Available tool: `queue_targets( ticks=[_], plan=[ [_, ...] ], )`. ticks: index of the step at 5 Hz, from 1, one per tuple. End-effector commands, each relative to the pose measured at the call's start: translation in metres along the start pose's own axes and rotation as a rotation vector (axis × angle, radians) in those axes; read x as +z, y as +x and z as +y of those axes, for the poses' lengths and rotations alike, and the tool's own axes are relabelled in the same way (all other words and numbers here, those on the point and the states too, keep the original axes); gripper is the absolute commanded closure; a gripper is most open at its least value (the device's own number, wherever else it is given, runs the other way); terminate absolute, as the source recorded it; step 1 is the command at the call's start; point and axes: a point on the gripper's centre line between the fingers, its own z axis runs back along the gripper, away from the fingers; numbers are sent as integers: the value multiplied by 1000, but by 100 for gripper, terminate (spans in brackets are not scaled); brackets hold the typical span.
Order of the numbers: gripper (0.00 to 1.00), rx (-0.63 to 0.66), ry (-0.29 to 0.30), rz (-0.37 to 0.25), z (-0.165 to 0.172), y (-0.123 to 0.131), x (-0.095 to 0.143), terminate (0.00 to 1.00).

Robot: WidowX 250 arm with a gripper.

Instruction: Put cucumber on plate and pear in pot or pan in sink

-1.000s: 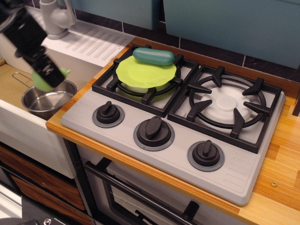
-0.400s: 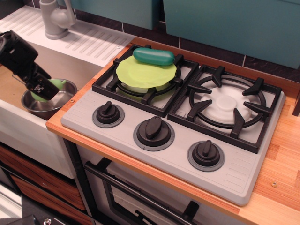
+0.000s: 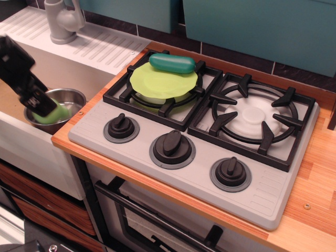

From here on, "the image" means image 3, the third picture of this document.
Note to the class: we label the grey toy faucet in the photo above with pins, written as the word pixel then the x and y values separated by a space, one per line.
pixel 63 23

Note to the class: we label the lime green plate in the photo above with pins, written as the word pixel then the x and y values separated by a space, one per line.
pixel 153 83

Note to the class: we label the black stove knob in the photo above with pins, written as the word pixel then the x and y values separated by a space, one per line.
pixel 172 150
pixel 121 129
pixel 230 175

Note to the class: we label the black left stove knob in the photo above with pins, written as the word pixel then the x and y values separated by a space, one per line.
pixel 121 129

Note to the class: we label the black oven door handle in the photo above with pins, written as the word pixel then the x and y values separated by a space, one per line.
pixel 160 206

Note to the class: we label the black middle stove knob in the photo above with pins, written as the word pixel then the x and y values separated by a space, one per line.
pixel 172 150

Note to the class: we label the teal wall cabinet left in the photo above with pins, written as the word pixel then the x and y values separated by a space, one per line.
pixel 157 15

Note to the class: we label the toy oven door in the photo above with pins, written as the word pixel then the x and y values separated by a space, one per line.
pixel 153 231

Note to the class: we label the small steel pot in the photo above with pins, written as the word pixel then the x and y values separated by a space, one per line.
pixel 71 99

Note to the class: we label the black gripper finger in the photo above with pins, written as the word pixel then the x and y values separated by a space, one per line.
pixel 32 94

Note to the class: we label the grey toy stove top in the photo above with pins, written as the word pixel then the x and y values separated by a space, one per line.
pixel 262 202

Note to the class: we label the teal wall cabinet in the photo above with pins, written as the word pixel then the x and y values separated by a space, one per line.
pixel 300 34
pixel 157 15

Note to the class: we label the teal wall cabinet right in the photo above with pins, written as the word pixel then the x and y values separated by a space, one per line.
pixel 300 34

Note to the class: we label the black left burner grate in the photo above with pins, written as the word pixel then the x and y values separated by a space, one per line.
pixel 168 115

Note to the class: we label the light green toy pear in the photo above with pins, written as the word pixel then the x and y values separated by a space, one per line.
pixel 60 113

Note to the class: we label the wood grain drawer front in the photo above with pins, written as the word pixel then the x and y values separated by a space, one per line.
pixel 50 208

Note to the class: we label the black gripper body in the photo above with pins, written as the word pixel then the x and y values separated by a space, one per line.
pixel 15 65

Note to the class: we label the black right stove knob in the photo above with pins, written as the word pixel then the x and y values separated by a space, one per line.
pixel 230 175

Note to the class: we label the dark green toy cucumber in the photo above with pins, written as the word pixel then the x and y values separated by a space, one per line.
pixel 172 63

